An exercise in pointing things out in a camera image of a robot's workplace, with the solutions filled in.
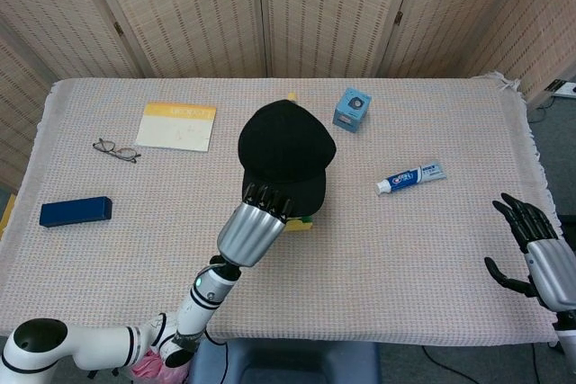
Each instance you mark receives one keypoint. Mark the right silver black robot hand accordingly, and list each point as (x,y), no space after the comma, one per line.
(549,262)

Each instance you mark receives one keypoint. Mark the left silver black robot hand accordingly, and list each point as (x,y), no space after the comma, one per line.
(247,235)

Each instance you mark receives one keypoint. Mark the black baseball cap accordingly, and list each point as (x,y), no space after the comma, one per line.
(288,154)

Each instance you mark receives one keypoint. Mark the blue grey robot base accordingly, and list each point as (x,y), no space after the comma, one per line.
(288,363)

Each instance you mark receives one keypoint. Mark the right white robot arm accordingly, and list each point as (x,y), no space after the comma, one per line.
(568,334)

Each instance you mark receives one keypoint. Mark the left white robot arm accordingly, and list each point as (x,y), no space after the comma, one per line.
(202,296)

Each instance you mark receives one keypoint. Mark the yellow green lidded container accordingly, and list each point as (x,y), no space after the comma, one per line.
(300,224)

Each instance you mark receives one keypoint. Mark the woven pink white tablecloth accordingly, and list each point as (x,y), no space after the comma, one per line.
(360,258)

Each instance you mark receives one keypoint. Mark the yellow white notebook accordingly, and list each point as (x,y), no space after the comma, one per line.
(175,132)

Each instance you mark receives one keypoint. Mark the black framed eyeglasses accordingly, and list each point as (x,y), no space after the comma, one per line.
(127,153)

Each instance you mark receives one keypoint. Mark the small yellow object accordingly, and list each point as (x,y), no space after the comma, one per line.
(292,96)

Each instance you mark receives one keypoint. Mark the light blue cube box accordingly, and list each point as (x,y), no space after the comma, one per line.
(351,114)

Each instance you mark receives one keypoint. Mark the blue white toothpaste tube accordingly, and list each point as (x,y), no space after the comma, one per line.
(411,177)

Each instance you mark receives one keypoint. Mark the pink plastic bag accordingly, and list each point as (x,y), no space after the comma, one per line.
(153,368)

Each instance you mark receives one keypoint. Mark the dark blue glasses case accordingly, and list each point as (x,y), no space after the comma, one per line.
(74,212)

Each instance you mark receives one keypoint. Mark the white power strip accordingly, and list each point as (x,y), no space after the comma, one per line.
(562,88)

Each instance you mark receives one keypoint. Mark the bamboo folding screen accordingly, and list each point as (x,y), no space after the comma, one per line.
(189,11)

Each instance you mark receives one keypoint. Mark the yellow flat board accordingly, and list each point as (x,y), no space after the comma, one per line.
(5,217)

